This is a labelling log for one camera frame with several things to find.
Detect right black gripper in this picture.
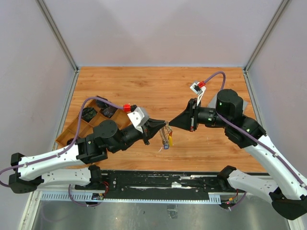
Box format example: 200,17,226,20
169,97,230,131

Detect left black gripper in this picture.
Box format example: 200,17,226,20
110,118,166,153

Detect keyring with coloured keys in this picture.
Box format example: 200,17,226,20
159,121,173,150

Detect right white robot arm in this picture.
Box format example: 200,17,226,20
169,89,307,220

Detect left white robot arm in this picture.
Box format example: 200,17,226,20
9,118,166,194

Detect wooden compartment tray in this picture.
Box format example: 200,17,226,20
56,100,130,149

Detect grey cloth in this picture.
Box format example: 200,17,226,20
207,94,248,112

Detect black items in tray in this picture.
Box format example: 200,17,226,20
95,100,118,118

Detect green black item in tray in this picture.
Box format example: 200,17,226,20
81,107,97,122

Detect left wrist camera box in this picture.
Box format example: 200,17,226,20
128,107,149,133

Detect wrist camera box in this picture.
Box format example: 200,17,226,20
190,81,206,106
128,107,149,133

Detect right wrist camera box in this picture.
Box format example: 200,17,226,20
190,81,206,106

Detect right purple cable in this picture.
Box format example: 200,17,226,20
198,71,307,189

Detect purple cable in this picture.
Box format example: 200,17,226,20
198,71,307,189
0,97,131,208

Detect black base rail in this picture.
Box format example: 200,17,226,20
73,170,236,201

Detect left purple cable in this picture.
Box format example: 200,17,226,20
0,97,131,208

